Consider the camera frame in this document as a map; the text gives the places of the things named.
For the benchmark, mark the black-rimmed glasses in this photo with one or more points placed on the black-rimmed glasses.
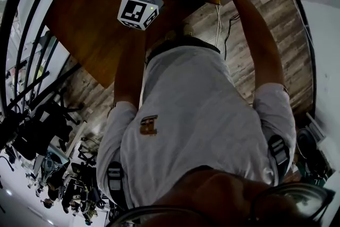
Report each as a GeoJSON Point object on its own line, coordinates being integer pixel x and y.
{"type": "Point", "coordinates": [295, 200]}

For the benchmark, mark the white low shelf rack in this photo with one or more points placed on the white low shelf rack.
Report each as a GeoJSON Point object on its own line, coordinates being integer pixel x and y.
{"type": "Point", "coordinates": [317, 127]}

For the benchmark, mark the white t-shirt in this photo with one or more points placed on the white t-shirt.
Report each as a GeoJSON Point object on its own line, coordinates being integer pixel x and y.
{"type": "Point", "coordinates": [191, 114]}

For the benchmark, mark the white desk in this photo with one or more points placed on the white desk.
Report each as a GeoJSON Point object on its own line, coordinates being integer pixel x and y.
{"type": "Point", "coordinates": [326, 61]}

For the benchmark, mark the person's right forearm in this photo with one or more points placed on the person's right forearm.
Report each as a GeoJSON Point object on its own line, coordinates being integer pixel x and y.
{"type": "Point", "coordinates": [260, 40]}

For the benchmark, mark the dark trousers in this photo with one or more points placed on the dark trousers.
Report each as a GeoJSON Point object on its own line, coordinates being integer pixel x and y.
{"type": "Point", "coordinates": [180, 41]}

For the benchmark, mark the black office chair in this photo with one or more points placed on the black office chair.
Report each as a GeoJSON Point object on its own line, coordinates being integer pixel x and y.
{"type": "Point", "coordinates": [40, 130]}

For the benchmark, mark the person's left forearm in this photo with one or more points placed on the person's left forearm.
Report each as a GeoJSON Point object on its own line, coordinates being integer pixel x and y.
{"type": "Point", "coordinates": [130, 66]}

